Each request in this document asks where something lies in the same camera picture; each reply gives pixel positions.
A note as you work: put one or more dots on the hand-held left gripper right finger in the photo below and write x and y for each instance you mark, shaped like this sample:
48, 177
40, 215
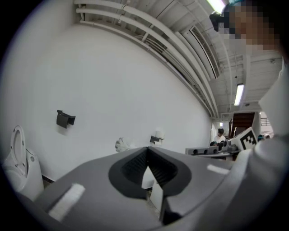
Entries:
198, 180

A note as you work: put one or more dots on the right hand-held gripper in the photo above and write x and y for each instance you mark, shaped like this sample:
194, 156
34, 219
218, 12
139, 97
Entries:
246, 139

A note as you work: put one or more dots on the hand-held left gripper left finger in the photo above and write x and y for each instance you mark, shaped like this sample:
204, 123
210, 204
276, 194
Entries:
94, 191

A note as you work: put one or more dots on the white toilet brush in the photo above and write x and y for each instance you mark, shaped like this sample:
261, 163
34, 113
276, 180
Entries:
124, 145

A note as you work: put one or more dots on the egg-shaped white toilet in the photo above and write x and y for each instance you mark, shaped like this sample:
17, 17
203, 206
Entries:
29, 176

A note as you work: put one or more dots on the black paper holder with roll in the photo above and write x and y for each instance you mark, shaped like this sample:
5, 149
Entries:
154, 139

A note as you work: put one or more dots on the brown wooden staircase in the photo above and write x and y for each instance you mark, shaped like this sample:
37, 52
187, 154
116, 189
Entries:
242, 123

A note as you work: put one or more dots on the ceiling tube light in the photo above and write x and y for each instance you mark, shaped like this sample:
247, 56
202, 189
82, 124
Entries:
216, 5
239, 94

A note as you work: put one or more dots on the empty black paper holder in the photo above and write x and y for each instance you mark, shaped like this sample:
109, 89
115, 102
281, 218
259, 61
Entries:
63, 119

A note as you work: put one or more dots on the person's white shirt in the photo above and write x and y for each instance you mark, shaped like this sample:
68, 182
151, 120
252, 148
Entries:
277, 101

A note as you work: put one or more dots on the white air vent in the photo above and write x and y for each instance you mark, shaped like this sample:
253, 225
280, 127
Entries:
203, 49

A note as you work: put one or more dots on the bundle of white ceiling pipes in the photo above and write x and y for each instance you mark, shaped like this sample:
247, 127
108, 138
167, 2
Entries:
146, 29

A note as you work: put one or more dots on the person's face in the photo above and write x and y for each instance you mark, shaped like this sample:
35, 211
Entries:
255, 24

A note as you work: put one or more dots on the black head-worn camera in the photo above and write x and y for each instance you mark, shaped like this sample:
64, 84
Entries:
216, 21

